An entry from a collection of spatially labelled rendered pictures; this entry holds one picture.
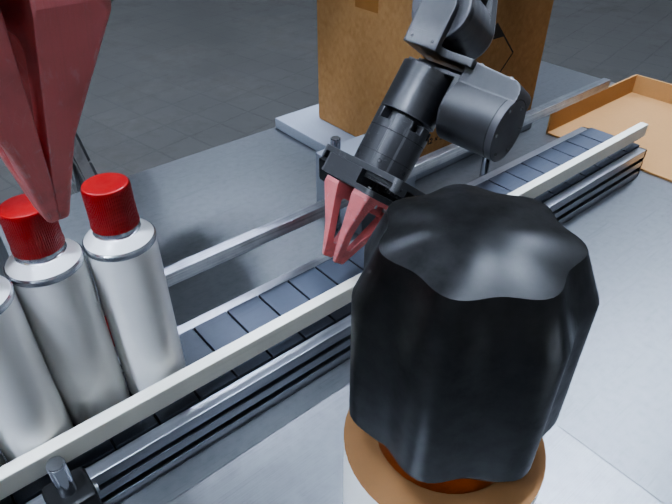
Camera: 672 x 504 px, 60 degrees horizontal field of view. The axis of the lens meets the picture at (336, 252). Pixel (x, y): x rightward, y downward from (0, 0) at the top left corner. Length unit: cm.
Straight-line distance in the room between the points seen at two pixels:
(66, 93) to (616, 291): 69
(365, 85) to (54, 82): 81
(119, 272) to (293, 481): 20
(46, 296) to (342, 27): 67
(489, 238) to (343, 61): 81
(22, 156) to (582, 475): 45
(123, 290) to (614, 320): 53
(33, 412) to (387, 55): 66
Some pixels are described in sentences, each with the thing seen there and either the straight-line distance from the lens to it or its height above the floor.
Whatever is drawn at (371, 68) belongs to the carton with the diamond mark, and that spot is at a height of 98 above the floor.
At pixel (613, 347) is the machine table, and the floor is 83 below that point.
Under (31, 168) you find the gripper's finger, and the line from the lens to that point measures 19.
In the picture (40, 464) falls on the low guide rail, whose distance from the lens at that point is 50.
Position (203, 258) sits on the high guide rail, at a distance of 55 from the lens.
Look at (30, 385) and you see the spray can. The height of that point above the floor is 97.
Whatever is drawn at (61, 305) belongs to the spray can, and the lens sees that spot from 45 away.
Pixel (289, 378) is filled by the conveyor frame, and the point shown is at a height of 86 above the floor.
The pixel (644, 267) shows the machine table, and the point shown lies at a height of 83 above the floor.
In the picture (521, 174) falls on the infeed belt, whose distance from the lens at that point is 87.
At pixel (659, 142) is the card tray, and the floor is 83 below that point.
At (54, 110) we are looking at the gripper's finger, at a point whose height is 122.
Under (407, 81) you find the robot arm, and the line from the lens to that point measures 56.
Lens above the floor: 129
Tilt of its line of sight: 37 degrees down
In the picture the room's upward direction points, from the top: straight up
